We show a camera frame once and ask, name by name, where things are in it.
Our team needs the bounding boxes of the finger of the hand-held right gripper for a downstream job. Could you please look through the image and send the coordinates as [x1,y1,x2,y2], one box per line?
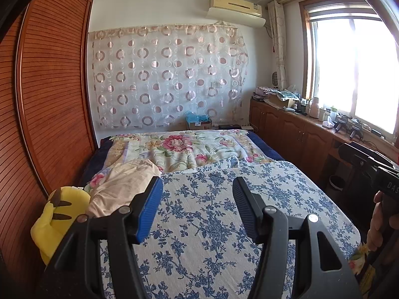
[338,144,375,171]
[348,141,399,164]

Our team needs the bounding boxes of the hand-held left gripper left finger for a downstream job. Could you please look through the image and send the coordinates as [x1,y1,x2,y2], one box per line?
[44,176,164,299]

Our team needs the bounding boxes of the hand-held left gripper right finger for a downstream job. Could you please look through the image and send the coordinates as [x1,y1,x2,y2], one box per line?
[232,177,364,299]

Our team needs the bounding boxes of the peach printed t-shirt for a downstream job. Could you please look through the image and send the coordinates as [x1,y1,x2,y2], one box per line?
[85,158,163,218]

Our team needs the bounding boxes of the person's right forearm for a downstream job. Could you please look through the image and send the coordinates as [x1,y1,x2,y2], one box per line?
[370,246,399,299]

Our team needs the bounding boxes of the person's right hand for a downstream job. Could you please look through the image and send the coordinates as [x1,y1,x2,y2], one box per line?
[366,191,393,251]

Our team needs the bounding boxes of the black handheld device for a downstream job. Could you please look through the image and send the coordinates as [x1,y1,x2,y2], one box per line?
[335,115,350,133]
[349,121,364,140]

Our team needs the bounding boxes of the white trash bin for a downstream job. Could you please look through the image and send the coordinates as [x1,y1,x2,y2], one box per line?
[329,175,345,192]

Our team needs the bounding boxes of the blue floral bedspread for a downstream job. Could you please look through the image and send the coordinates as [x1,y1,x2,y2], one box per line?
[100,158,361,299]

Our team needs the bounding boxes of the pale pink thermos bottle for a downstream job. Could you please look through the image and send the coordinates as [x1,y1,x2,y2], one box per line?
[308,97,321,119]

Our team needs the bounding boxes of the long wooden low cabinet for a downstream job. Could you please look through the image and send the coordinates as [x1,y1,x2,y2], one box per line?
[249,97,399,225]

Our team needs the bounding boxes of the pink floral quilt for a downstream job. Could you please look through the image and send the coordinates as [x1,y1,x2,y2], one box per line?
[84,130,275,194]

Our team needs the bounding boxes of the yellow floral blanket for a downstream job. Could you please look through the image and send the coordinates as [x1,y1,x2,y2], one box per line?
[348,242,375,275]

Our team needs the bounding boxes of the wood-framed window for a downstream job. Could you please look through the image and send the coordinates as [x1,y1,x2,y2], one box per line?
[299,0,399,146]

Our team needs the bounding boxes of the open cardboard box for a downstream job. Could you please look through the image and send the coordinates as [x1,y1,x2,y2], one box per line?
[267,94,297,109]

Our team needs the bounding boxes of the teal cloth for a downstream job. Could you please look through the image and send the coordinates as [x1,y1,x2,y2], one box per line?
[271,88,301,99]

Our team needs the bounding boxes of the small cardboard box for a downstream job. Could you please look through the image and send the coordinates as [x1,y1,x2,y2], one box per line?
[187,120,213,131]

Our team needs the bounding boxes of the yellow plush toy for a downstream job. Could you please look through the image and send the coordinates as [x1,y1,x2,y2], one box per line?
[30,186,92,266]

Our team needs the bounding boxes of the pink folded cloths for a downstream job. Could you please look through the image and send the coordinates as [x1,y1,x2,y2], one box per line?
[253,86,272,101]

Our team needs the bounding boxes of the circle-print sheer curtain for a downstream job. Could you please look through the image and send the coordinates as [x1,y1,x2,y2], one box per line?
[88,24,249,129]

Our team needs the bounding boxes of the white patterned window curtain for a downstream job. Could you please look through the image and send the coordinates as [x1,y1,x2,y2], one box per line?
[267,0,289,93]

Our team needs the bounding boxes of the wall air conditioner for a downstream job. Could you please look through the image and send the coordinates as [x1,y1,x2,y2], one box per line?
[206,0,266,27]

